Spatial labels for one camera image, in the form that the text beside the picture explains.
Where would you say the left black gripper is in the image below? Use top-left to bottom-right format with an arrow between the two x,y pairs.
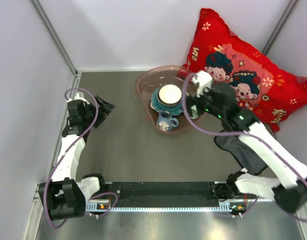
83,95 -> 116,128

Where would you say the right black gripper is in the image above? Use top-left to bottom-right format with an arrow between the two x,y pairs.
181,85 -> 225,120

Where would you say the pale green cup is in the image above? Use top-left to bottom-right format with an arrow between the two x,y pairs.
189,105 -> 199,120

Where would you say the teal scalloped ceramic plate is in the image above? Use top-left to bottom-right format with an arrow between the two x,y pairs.
151,88 -> 183,116

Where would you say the white ceramic bowl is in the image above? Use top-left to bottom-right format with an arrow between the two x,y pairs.
158,84 -> 182,105

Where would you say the dark blue ceramic bowl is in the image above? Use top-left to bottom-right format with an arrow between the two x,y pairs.
156,86 -> 184,109

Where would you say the blue speckled ceramic cup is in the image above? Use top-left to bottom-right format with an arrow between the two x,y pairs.
156,110 -> 179,132

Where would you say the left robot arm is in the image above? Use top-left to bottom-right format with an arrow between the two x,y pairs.
38,93 -> 115,221

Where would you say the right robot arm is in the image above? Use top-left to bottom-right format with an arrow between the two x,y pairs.
181,83 -> 307,214

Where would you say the pink translucent plastic bin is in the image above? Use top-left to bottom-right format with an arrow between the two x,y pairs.
135,65 -> 192,135

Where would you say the red cartoon print pillow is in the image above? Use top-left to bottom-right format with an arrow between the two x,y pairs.
184,8 -> 307,132

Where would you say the dark grey cloth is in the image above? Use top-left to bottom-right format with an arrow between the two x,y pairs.
214,136 -> 268,176

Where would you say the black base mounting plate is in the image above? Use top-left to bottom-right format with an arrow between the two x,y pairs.
78,181 -> 258,208

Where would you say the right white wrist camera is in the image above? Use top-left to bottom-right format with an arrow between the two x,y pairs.
191,70 -> 214,98

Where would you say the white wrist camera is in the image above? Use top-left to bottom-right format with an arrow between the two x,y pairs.
66,91 -> 90,105
191,70 -> 214,98

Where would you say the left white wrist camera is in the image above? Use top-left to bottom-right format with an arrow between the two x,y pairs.
66,91 -> 90,105

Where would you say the aluminium front frame rail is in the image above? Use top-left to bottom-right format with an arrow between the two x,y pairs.
33,181 -> 307,213

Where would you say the right aluminium corner post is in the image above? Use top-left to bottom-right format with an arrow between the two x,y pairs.
261,0 -> 299,55

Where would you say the aluminium corner post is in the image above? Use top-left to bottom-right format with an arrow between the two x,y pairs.
261,0 -> 299,55
30,0 -> 78,76

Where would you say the left aluminium corner post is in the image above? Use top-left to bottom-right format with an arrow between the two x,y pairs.
30,0 -> 78,76

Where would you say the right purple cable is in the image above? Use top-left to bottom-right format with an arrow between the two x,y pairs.
181,72 -> 307,222

